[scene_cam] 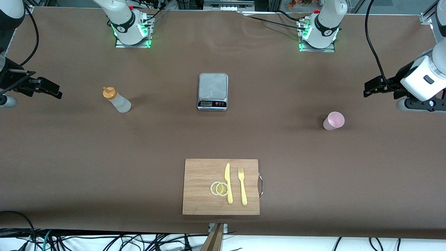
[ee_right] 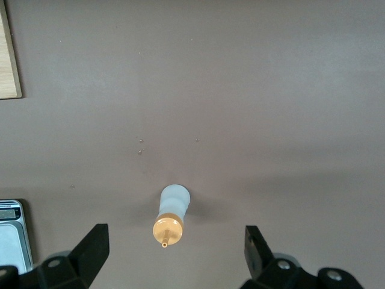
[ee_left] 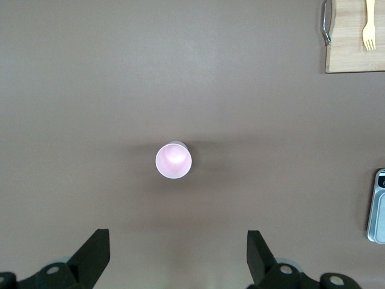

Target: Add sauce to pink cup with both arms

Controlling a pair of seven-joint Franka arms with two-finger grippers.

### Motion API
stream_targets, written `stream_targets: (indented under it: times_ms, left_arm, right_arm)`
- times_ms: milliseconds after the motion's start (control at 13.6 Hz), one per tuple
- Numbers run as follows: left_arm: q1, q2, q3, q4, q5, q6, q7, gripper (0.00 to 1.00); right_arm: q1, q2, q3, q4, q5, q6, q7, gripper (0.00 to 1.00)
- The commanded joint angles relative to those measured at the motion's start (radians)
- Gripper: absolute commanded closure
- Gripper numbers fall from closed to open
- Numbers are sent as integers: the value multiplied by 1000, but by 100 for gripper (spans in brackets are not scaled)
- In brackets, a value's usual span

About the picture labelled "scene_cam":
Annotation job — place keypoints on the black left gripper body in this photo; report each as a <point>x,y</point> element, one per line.
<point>393,83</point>

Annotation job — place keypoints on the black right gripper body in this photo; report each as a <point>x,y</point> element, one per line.
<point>10,78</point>

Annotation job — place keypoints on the pink plastic cup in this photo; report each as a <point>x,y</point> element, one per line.
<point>331,123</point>

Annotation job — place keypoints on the clear sauce bottle orange cap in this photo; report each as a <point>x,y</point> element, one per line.
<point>122,104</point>

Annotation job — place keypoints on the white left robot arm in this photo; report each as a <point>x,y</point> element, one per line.
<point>325,24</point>

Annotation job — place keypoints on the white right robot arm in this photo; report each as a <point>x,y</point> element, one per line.
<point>125,24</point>

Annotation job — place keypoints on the brown table cover sheet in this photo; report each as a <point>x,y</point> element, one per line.
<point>104,157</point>

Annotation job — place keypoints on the silver digital kitchen scale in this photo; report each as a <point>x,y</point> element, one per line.
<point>212,85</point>

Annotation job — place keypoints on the white power strip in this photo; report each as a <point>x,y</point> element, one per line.
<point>228,7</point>

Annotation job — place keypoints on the yellow plastic fork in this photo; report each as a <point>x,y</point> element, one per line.
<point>243,195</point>

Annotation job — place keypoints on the wooden cutting board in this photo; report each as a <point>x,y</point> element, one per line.
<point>198,174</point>

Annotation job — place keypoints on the yellow plastic knife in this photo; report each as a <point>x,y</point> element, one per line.
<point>229,195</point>

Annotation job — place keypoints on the yellow lemon slice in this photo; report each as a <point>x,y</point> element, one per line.
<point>213,188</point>
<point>222,189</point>

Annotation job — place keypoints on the wooden beam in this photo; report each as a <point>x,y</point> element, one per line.
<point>214,240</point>

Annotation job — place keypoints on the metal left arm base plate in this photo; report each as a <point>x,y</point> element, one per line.
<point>324,50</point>

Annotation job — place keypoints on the aluminium frame profile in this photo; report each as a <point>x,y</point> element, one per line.
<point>427,18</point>

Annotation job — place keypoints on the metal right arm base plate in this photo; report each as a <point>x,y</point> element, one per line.
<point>139,45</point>

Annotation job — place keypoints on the small metal bracket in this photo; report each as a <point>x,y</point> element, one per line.
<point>225,228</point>

